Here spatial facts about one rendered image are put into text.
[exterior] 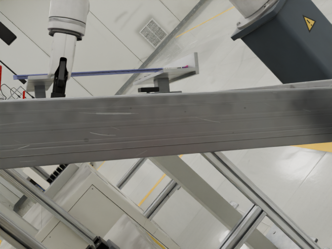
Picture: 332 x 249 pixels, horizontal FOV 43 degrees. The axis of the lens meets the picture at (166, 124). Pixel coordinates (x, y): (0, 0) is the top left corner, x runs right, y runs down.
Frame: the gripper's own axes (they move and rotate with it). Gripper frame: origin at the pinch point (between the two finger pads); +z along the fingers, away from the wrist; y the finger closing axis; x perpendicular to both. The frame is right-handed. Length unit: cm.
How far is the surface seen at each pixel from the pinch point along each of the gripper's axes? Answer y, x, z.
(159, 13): -750, 205, -220
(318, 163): -48, 108, 10
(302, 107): 60, 24, -2
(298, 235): -11, 76, 31
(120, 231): -1.8, 19.0, 29.6
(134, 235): 7.5, 20.1, 27.9
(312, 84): 53, 30, -6
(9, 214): -86, -11, 48
